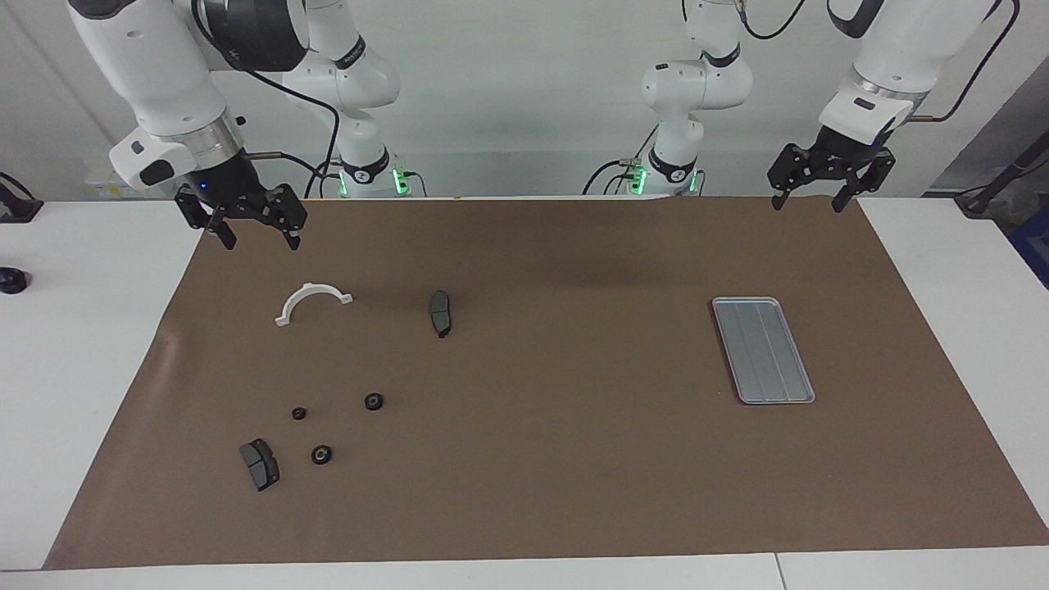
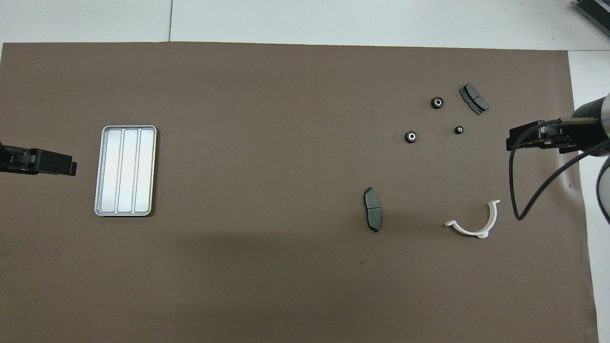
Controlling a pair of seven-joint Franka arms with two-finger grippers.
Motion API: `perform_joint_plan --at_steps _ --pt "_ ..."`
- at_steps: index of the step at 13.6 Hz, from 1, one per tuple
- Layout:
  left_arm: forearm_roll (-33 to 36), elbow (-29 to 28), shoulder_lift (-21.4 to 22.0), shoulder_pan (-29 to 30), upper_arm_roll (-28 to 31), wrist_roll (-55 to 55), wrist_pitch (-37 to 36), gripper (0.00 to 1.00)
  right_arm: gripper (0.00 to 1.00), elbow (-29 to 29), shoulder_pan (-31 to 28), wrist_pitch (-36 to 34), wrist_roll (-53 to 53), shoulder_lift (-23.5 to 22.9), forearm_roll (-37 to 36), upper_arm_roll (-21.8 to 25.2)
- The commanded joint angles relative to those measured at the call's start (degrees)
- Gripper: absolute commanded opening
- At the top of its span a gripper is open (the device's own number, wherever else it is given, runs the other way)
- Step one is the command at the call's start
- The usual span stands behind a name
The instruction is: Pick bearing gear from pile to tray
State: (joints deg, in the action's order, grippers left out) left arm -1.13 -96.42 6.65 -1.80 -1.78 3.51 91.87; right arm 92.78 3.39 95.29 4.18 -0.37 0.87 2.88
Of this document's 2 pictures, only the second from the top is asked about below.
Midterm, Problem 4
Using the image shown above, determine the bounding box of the brown table mat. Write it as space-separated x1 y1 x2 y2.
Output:
0 42 600 343

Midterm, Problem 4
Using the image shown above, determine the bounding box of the dark grey brake pad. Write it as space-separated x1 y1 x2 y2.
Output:
363 186 383 233
459 83 490 116

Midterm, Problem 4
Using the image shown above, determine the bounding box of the grey ribbed metal object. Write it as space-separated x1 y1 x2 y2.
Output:
574 0 610 29

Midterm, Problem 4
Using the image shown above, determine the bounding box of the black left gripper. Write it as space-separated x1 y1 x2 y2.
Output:
0 143 77 176

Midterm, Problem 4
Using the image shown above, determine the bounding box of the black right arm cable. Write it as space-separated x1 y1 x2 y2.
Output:
508 118 610 221

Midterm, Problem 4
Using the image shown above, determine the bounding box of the silver metal compartment tray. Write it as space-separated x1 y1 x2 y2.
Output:
94 125 158 217

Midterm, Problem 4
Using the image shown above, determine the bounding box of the white curved plastic bracket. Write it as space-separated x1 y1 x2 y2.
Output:
444 199 501 239

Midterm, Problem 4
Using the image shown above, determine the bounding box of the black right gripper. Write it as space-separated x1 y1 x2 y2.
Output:
506 121 610 154

